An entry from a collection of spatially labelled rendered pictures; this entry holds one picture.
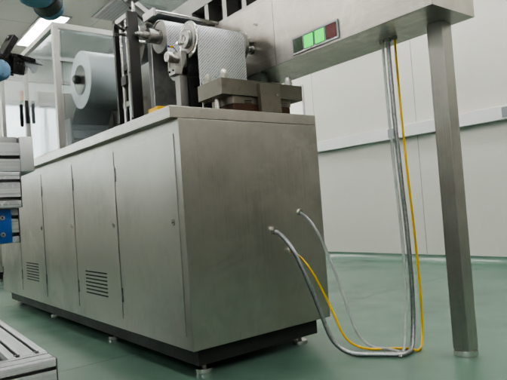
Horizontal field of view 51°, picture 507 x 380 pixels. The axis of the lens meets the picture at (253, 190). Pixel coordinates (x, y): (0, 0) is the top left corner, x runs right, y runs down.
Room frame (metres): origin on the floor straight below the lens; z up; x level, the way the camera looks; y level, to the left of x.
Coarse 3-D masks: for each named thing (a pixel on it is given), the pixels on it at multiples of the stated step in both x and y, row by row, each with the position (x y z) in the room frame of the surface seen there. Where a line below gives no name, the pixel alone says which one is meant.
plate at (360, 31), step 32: (288, 0) 2.13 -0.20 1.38; (320, 0) 1.99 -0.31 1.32; (352, 0) 1.87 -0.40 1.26; (384, 0) 1.76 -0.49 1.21; (416, 0) 1.66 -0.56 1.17; (448, 0) 1.68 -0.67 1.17; (256, 32) 2.30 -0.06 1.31; (288, 32) 2.14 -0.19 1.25; (352, 32) 1.87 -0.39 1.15; (384, 32) 1.87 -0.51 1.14; (416, 32) 1.90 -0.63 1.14; (256, 64) 2.31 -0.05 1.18; (288, 64) 2.21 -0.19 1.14; (320, 64) 2.24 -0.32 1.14
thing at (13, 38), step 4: (8, 36) 2.13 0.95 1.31; (12, 36) 2.12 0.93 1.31; (16, 36) 2.14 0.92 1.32; (8, 40) 2.12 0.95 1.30; (12, 40) 2.12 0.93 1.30; (16, 40) 2.13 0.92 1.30; (4, 44) 2.12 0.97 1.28; (8, 44) 2.11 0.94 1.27; (12, 44) 2.12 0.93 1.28; (0, 48) 2.12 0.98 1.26; (4, 48) 2.10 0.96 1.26; (8, 48) 2.11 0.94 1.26; (12, 48) 2.12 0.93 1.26; (4, 52) 2.09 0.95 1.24; (8, 52) 2.11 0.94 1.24; (4, 56) 2.10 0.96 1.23
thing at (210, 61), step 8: (200, 48) 2.09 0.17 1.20; (208, 48) 2.11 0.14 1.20; (200, 56) 2.08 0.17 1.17; (208, 56) 2.11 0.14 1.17; (216, 56) 2.13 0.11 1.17; (224, 56) 2.16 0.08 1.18; (232, 56) 2.18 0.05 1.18; (240, 56) 2.21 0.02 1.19; (200, 64) 2.08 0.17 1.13; (208, 64) 2.11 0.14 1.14; (216, 64) 2.13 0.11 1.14; (224, 64) 2.16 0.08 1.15; (232, 64) 2.18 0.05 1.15; (240, 64) 2.21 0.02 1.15; (200, 72) 2.08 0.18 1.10; (208, 72) 2.11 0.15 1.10; (216, 72) 2.13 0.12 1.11; (232, 72) 2.18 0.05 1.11; (240, 72) 2.20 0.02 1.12; (200, 80) 2.08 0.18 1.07
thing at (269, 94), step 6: (258, 84) 1.99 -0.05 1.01; (264, 84) 2.00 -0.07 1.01; (270, 84) 2.02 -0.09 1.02; (276, 84) 2.04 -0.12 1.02; (258, 90) 2.00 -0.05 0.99; (264, 90) 2.00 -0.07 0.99; (270, 90) 2.02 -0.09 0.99; (276, 90) 2.04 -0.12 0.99; (258, 96) 2.00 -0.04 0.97; (264, 96) 2.00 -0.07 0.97; (270, 96) 2.01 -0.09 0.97; (276, 96) 2.03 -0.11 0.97; (258, 102) 2.00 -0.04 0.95; (264, 102) 1.99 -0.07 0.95; (270, 102) 2.01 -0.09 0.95; (276, 102) 2.03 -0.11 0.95; (264, 108) 1.99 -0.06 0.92; (270, 108) 2.01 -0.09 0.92; (276, 108) 2.03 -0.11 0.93
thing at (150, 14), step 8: (152, 8) 2.29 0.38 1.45; (144, 16) 2.36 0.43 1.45; (152, 16) 2.30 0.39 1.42; (160, 16) 2.34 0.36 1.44; (168, 16) 2.35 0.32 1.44; (176, 16) 2.38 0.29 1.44; (184, 16) 2.40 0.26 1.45; (200, 24) 2.54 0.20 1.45; (208, 24) 2.52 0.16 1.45; (216, 24) 2.52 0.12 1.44
